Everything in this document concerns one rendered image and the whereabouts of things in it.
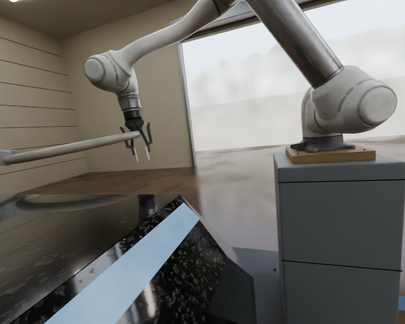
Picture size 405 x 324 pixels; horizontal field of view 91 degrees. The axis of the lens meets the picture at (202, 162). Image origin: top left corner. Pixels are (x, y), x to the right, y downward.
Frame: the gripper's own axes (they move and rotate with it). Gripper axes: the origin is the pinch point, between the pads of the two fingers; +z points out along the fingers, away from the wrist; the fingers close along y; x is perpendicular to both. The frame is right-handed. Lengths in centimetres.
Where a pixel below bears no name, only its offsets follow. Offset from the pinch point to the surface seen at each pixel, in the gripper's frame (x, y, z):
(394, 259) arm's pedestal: 60, -74, 49
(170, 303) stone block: 79, 4, 6
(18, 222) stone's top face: 60, 22, -1
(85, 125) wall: -613, 119, -52
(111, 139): 20.4, 9.6, -9.6
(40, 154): 23.5, 29.6, -9.1
